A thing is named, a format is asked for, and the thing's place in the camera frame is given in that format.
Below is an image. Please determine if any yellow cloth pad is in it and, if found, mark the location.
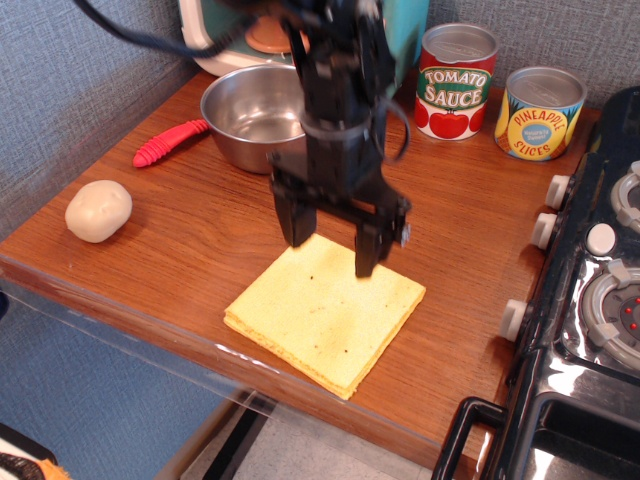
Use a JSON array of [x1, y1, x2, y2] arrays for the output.
[[224, 235, 425, 400]]

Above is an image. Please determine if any pineapple slices can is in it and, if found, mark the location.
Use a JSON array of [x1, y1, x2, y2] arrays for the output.
[[494, 66, 587, 162]]

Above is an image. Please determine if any black toy stove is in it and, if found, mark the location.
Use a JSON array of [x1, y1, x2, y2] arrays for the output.
[[431, 85, 640, 480]]

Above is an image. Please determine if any grey stove knob rear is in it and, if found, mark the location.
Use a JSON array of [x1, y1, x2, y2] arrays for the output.
[[545, 175, 571, 210]]

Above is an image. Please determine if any grey stove knob middle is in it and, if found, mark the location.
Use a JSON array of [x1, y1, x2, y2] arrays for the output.
[[530, 213, 557, 250]]

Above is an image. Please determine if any teal toy microwave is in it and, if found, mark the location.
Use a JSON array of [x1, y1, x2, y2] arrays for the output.
[[178, 0, 431, 99]]

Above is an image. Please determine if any grey stove knob front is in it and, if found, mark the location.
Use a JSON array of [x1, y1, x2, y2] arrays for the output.
[[499, 299, 528, 342]]

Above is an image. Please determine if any tomato sauce can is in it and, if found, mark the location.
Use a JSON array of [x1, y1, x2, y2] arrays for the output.
[[414, 23, 499, 141]]

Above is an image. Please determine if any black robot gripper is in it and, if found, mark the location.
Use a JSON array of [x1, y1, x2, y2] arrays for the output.
[[269, 119, 411, 278]]

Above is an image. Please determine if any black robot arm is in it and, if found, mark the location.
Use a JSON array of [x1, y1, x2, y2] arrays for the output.
[[227, 1, 411, 278]]

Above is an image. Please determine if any beige toy potato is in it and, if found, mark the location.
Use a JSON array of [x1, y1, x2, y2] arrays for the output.
[[65, 180, 133, 243]]

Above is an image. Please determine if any orange fuzzy object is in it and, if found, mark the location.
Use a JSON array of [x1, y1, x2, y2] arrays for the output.
[[35, 460, 71, 480]]

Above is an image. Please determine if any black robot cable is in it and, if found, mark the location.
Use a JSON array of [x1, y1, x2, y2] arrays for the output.
[[72, 0, 256, 60]]

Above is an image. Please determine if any stainless steel pot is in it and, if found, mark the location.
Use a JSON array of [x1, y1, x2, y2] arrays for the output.
[[200, 64, 306, 174]]

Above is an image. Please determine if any black oven door handle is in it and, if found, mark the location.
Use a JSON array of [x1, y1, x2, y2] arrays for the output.
[[432, 396, 507, 480]]

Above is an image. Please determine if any orange microwave turntable plate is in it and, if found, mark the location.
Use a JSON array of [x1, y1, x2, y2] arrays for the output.
[[245, 16, 290, 54]]

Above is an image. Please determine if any red ribbed pot handle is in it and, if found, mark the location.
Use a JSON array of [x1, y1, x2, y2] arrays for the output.
[[132, 119, 209, 168]]

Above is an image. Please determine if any grey stove knob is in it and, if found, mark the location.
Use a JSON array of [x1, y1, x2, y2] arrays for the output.
[[545, 175, 571, 210], [530, 213, 557, 250], [499, 299, 528, 342]]

